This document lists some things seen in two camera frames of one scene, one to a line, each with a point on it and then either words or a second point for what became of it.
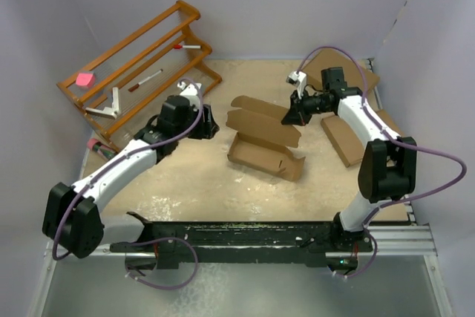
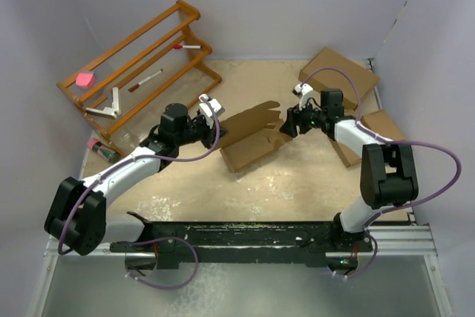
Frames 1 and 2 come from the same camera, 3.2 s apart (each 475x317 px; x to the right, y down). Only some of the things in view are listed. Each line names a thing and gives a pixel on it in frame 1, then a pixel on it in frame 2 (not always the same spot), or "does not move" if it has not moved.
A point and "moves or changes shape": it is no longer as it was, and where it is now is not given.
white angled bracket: x=107 y=112 does not move
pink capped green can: x=105 y=151 does not move
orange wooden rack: x=119 y=90 does not move
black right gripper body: x=310 y=105 -> x=309 y=118
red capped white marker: x=188 y=47 does not move
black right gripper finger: x=294 y=116 -> x=289 y=127
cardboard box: x=262 y=141 moves or changes shape
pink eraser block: x=85 y=79 does not move
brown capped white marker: x=142 y=82 does not move
